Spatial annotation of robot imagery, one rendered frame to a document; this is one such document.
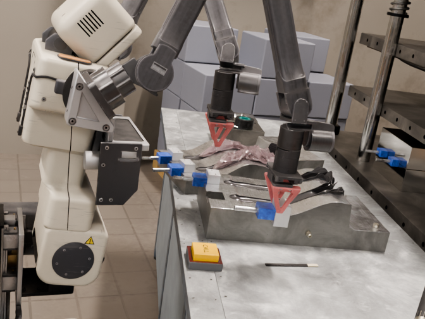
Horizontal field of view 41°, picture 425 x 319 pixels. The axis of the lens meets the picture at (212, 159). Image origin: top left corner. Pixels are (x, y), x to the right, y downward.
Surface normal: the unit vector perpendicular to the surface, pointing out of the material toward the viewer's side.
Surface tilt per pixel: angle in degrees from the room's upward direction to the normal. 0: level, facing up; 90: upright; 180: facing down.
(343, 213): 90
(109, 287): 0
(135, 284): 0
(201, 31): 90
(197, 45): 90
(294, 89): 81
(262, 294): 0
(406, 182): 90
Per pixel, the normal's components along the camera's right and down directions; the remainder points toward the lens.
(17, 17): 0.33, 0.34
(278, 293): 0.15, -0.94
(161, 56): 0.22, 0.17
